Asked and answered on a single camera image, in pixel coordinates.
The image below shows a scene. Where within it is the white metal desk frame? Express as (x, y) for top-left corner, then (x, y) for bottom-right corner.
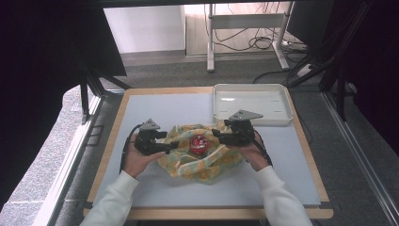
(205, 2), (292, 73)

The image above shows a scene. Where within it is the aluminium floor rail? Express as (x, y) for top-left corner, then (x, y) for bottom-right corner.
(32, 93), (105, 226)
(321, 91), (399, 226)

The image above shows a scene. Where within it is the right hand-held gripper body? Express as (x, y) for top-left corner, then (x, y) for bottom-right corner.
(224, 109), (264, 147)

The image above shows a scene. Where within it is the black floor cable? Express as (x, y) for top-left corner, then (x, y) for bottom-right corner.
(215, 2), (314, 85)

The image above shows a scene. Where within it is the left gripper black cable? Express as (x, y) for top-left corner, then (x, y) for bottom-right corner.
(119, 123), (144, 175)

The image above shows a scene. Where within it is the black curtain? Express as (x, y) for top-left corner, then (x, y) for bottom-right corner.
(0, 0), (128, 210)
(318, 0), (399, 156)

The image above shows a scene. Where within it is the person's right hand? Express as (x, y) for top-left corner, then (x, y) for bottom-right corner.
(230, 131), (271, 172)

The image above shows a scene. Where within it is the wooden-edged table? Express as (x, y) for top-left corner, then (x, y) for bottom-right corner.
(83, 86), (334, 220)

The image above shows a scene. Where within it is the black metal stand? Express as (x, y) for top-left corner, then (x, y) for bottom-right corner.
(287, 0), (375, 122)
(78, 60), (132, 124)

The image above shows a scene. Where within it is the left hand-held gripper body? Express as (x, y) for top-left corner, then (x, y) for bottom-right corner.
(134, 118), (162, 156)

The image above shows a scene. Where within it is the person's left hand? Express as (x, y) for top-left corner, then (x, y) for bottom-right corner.
(123, 133), (167, 179)

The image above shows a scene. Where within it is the lemon print cloth bag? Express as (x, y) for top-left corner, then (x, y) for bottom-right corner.
(156, 122), (245, 186)

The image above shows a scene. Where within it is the white plastic tray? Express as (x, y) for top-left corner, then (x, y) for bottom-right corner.
(212, 83), (295, 127)

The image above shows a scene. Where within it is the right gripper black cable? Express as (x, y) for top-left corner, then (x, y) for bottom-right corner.
(250, 137), (274, 168)

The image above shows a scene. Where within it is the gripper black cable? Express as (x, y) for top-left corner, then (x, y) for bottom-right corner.
(119, 123), (144, 175)
(250, 137), (274, 168)

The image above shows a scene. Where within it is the red round shiny object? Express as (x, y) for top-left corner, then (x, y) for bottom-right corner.
(188, 135), (210, 156)

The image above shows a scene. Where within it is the white power strip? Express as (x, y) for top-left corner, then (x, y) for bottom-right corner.
(295, 63), (315, 78)

